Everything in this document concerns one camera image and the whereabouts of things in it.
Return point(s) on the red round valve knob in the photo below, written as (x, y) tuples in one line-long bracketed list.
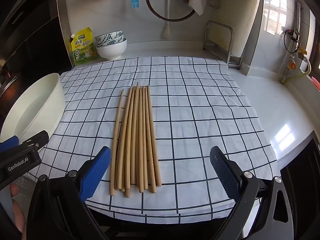
[(292, 64)]

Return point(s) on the white checked cloth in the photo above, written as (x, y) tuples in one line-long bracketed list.
[(200, 120)]

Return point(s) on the black range hood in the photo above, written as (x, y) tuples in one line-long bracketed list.
[(30, 30)]

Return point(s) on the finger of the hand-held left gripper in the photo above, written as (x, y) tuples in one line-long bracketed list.
[(8, 143), (37, 138)]

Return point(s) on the bundle of wooden chopsticks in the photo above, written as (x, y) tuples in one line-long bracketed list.
[(136, 142)]

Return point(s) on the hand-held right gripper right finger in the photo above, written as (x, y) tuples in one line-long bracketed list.
[(225, 172)]

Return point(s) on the brown cooking pot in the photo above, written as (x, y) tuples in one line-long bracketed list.
[(6, 80)]

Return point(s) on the plain white bowl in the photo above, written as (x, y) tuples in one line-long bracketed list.
[(112, 51)]

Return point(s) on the cream cutting board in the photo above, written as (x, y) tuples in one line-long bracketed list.
[(246, 17)]

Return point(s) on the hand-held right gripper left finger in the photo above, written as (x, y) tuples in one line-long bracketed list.
[(97, 172)]

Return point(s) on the blue patterned bowl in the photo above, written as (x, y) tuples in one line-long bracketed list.
[(112, 42), (110, 35)]

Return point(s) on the metal board rack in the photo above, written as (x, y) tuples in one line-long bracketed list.
[(231, 47)]

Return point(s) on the large white basin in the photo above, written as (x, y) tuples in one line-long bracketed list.
[(37, 105)]

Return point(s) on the red plastic object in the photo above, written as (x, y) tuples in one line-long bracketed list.
[(315, 82)]

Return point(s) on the round brown-rimmed lid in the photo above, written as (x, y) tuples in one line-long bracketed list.
[(170, 19)]

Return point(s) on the yellow seasoning pouch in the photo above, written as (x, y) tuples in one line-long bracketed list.
[(83, 47)]

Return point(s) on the person's left hand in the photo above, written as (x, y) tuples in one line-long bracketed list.
[(16, 205)]

